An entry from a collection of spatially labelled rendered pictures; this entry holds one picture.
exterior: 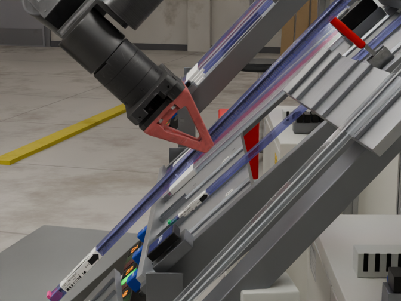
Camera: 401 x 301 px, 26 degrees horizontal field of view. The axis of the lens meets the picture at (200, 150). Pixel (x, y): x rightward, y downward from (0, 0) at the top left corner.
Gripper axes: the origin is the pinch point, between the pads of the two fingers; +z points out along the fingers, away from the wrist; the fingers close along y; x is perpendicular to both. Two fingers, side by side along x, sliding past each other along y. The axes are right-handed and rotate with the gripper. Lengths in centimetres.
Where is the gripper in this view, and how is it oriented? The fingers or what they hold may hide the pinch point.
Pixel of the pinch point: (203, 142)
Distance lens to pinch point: 99.4
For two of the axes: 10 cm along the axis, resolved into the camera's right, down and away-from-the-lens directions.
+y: -1.1, -2.2, 9.7
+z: 7.2, 6.5, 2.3
